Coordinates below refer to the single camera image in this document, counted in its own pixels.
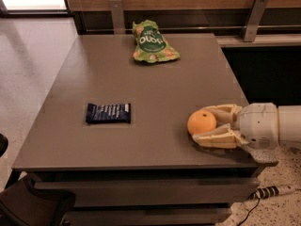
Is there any upper grey drawer front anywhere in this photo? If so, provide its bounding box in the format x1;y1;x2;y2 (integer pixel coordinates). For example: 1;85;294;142
35;178;259;207

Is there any left metal wall bracket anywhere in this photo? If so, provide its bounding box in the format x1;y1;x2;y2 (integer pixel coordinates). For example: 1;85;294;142
109;0;125;35

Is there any dark chair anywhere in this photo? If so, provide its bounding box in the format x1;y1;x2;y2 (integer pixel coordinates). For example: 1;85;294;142
0;175;75;226

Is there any black cable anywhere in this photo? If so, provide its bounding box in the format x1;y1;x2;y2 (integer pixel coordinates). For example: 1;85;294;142
235;197;261;226

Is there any green rice chip bag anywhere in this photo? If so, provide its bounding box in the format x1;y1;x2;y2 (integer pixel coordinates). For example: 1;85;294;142
132;20;181;63

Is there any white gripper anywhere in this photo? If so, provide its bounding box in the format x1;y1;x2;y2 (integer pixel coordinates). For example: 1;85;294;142
192;103;278;149

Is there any grey drawer cabinet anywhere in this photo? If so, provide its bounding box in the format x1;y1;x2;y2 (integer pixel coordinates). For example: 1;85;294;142
11;32;279;226

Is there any grey drawer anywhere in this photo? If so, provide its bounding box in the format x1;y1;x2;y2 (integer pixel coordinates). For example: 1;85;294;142
65;208;231;226
35;178;259;207

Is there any lower grey drawer front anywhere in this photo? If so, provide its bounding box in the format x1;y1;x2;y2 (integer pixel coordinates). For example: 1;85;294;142
65;208;231;226

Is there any white power strip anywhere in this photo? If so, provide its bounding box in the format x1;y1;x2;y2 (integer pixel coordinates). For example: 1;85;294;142
248;185;296;200

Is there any dark blue snack bar wrapper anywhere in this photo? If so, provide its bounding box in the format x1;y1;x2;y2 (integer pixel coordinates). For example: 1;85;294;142
86;104;131;124

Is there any right metal wall bracket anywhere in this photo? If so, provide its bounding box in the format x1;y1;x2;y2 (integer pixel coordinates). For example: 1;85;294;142
242;0;269;42

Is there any metal wall bracket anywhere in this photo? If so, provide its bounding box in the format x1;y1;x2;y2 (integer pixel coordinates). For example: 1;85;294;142
109;0;125;35
242;0;269;42

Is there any orange fruit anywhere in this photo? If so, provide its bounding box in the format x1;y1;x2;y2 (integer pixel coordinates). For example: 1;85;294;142
187;109;216;136

